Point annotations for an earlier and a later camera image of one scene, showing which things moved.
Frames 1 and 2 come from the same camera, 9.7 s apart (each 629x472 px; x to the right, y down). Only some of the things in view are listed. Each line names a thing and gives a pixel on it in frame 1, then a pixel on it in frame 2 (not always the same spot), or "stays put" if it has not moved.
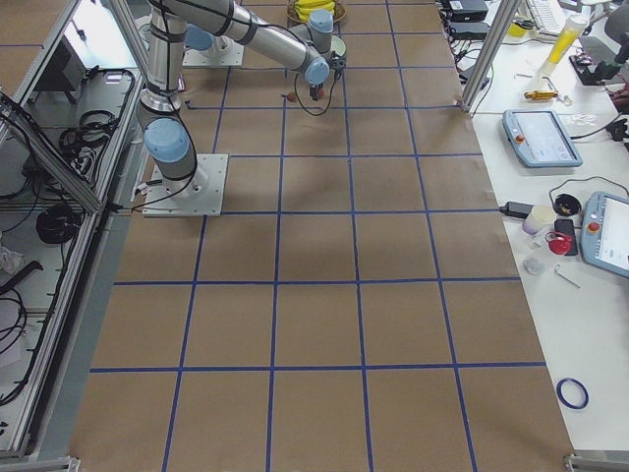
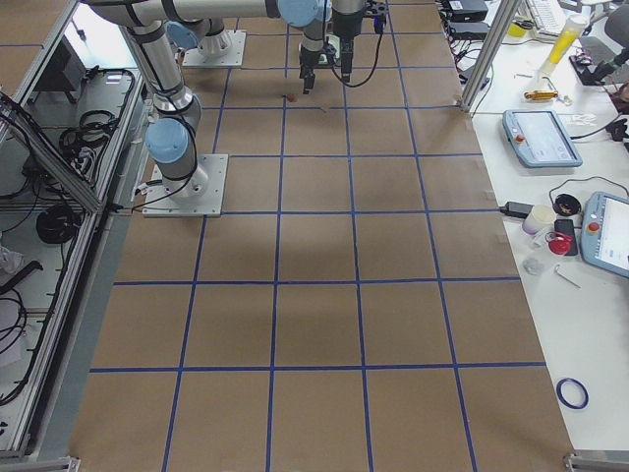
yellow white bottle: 572,27 stays put
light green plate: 337,45 stays put
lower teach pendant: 604,231 stays put
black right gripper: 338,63 to 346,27
